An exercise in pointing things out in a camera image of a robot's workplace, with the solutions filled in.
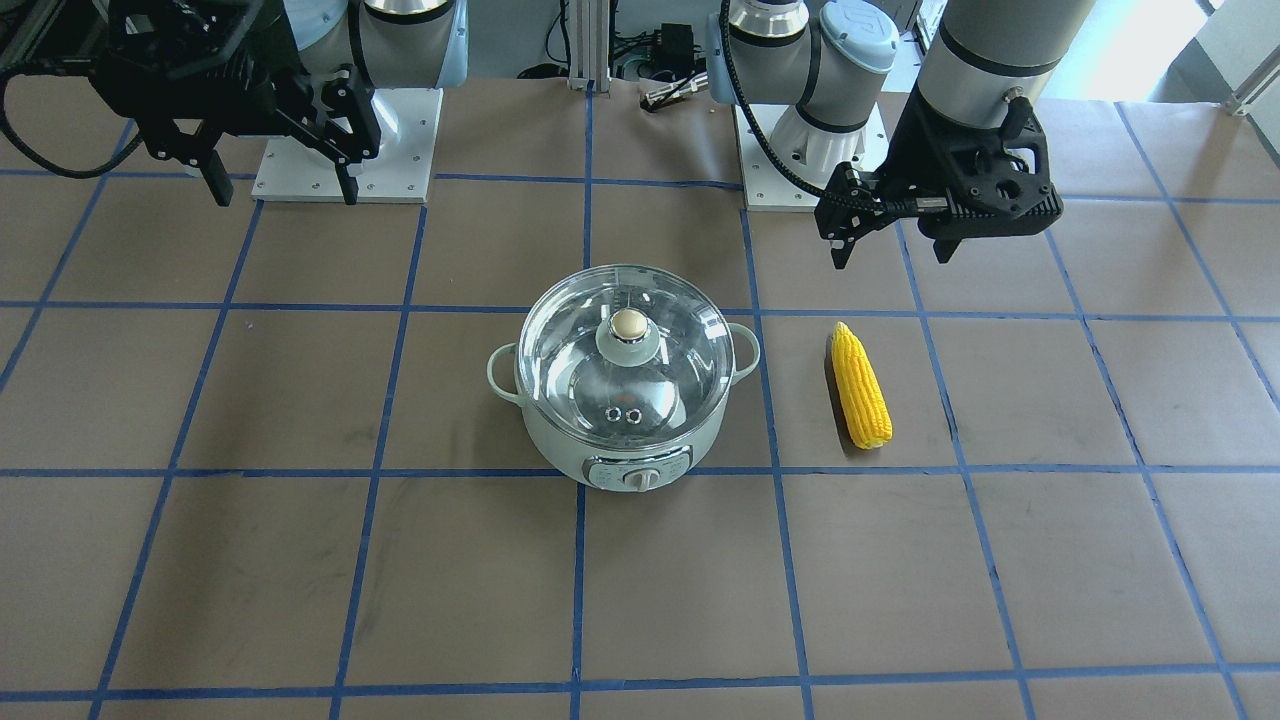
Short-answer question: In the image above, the glass pot lid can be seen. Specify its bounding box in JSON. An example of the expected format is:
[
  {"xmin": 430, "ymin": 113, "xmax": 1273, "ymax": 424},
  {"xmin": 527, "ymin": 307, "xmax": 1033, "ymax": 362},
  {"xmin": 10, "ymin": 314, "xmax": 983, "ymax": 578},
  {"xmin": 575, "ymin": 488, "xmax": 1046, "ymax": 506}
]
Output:
[{"xmin": 515, "ymin": 264, "xmax": 744, "ymax": 450}]

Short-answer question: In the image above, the yellow corn cob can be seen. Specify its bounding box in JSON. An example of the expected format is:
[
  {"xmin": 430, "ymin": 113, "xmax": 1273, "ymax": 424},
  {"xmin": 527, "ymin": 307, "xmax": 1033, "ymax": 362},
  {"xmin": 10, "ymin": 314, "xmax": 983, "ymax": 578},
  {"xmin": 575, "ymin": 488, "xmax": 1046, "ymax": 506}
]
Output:
[{"xmin": 829, "ymin": 322, "xmax": 893, "ymax": 451}]

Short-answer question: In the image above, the metal connector plug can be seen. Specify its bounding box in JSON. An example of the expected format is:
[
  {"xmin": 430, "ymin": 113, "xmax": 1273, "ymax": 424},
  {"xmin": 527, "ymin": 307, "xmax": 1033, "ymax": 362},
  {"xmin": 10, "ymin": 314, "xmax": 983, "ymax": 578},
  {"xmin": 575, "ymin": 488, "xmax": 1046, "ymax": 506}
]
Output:
[{"xmin": 639, "ymin": 72, "xmax": 710, "ymax": 113}]

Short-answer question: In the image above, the black power adapter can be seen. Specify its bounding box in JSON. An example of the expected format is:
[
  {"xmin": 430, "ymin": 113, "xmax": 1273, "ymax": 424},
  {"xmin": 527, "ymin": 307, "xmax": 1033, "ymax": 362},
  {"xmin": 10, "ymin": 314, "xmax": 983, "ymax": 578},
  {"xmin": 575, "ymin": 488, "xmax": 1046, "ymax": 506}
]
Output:
[{"xmin": 650, "ymin": 23, "xmax": 696, "ymax": 76}]

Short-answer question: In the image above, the pale green electric pot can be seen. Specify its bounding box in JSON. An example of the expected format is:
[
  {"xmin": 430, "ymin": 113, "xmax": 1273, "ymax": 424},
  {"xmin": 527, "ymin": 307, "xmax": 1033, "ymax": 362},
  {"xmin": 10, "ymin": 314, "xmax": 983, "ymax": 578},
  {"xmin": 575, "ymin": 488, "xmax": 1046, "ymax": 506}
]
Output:
[{"xmin": 486, "ymin": 319, "xmax": 762, "ymax": 493}]

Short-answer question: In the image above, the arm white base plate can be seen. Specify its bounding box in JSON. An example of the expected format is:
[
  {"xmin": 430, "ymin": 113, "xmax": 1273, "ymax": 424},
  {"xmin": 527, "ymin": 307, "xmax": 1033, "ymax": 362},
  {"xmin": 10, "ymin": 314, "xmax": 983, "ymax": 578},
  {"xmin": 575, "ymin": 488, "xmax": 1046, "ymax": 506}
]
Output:
[
  {"xmin": 250, "ymin": 88, "xmax": 444, "ymax": 206},
  {"xmin": 735, "ymin": 104, "xmax": 890, "ymax": 213}
]

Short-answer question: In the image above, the aluminium frame post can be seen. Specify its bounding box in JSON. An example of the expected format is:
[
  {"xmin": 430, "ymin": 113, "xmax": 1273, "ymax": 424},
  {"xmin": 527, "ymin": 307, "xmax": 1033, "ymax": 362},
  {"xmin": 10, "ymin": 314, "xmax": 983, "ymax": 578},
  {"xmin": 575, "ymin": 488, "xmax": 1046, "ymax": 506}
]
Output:
[{"xmin": 564, "ymin": 1, "xmax": 613, "ymax": 95}]

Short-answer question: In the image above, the black braided cable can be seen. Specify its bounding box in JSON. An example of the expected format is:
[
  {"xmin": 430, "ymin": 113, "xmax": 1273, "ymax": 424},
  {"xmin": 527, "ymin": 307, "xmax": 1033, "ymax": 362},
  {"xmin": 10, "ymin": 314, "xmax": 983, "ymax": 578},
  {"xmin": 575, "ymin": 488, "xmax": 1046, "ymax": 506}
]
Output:
[{"xmin": 718, "ymin": 0, "xmax": 951, "ymax": 213}]

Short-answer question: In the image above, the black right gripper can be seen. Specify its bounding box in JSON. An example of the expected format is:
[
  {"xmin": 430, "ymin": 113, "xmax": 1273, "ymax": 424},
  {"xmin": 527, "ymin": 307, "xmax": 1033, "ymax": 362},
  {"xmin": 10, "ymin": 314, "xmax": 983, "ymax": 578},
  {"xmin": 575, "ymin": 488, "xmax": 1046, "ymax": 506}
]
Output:
[{"xmin": 90, "ymin": 1, "xmax": 381, "ymax": 208}]

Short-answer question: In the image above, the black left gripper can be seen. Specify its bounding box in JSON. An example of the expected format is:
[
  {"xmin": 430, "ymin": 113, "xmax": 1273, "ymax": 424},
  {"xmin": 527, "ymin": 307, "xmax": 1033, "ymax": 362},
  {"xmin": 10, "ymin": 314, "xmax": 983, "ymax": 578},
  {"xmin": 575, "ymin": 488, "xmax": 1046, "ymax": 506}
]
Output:
[{"xmin": 814, "ymin": 92, "xmax": 1065, "ymax": 270}]

